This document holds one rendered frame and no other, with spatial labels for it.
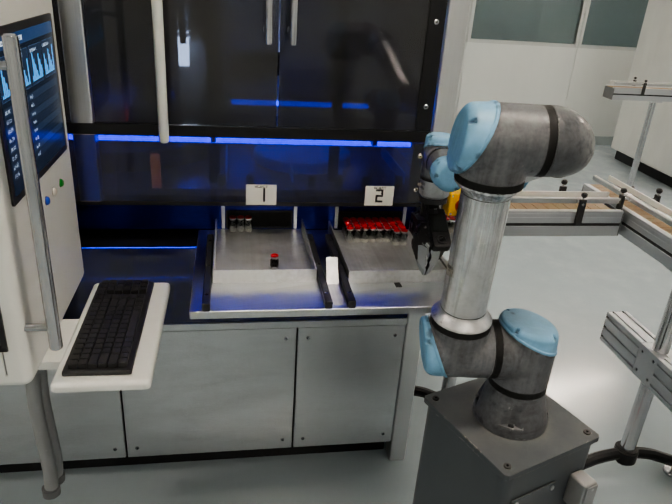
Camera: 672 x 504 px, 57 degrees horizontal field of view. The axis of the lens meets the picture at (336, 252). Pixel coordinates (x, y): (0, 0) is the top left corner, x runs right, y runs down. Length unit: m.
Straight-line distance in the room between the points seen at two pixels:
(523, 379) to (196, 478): 1.35
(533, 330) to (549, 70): 6.01
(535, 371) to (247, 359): 1.03
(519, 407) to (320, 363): 0.91
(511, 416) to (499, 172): 0.52
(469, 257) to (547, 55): 6.05
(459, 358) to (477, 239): 0.24
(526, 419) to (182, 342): 1.09
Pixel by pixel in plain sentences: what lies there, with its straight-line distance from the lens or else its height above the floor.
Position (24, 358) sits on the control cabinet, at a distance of 1.38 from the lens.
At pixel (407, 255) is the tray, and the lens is 1.76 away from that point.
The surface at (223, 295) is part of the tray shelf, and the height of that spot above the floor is 0.88.
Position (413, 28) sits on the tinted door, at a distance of 1.72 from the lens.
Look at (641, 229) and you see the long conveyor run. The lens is 2.23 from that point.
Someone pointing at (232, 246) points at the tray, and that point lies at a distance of 1.75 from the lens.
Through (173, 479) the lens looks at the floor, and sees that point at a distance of 2.29.
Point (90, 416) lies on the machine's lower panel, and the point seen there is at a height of 0.27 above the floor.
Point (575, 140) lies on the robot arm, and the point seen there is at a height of 1.39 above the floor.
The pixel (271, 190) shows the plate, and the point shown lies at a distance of 1.74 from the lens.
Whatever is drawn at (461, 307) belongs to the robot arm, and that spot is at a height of 1.07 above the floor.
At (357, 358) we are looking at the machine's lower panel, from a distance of 2.05.
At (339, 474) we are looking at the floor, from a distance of 2.29.
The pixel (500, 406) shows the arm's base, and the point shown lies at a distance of 1.29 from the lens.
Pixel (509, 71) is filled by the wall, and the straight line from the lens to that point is 6.92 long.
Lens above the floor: 1.61
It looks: 25 degrees down
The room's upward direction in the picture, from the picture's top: 4 degrees clockwise
